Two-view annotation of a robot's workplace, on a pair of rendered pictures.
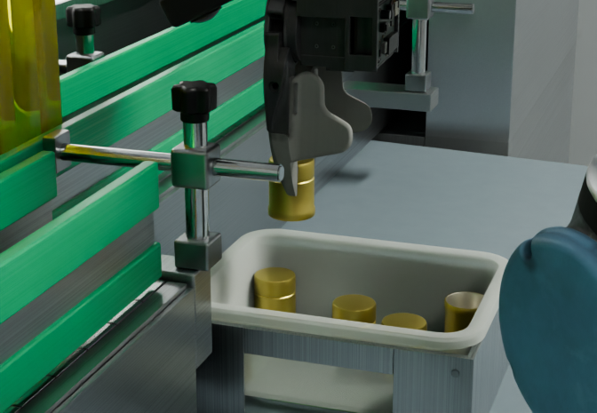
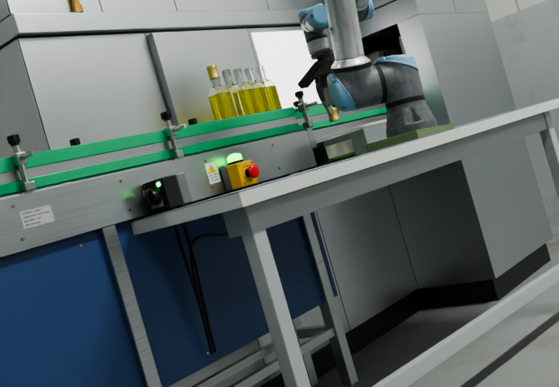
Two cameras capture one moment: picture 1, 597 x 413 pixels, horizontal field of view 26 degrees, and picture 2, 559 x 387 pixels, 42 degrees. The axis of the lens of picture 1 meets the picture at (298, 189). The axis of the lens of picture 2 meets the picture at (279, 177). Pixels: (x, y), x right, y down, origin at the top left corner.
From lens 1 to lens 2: 1.73 m
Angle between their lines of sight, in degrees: 28
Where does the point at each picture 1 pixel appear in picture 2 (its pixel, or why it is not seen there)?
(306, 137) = (328, 100)
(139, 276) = (293, 126)
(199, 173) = (302, 107)
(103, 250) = (281, 119)
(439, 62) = not seen: hidden behind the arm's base
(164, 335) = (299, 136)
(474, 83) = (437, 113)
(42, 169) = not seen: hidden behind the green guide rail
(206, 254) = (308, 123)
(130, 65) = not seen: hidden behind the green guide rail
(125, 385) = (289, 141)
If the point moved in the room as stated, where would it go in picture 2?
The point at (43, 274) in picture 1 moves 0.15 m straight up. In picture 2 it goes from (266, 117) to (253, 72)
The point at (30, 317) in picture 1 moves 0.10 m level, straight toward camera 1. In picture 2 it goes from (264, 125) to (259, 124)
